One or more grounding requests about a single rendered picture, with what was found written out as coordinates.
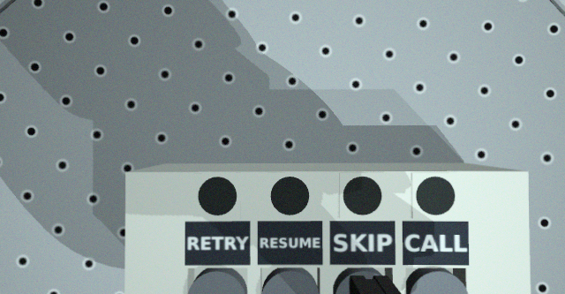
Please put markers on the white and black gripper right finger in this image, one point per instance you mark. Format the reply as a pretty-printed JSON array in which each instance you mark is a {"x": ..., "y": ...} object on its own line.
[{"x": 384, "y": 285}]

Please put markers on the grey perforated base plate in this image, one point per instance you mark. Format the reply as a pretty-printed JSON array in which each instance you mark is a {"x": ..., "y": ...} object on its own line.
[{"x": 91, "y": 89}]

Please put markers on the white operator panel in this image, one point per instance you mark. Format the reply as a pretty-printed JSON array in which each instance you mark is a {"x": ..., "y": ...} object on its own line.
[{"x": 305, "y": 228}]

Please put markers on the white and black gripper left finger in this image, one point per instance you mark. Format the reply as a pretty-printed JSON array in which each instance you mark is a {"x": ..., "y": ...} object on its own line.
[{"x": 360, "y": 285}]

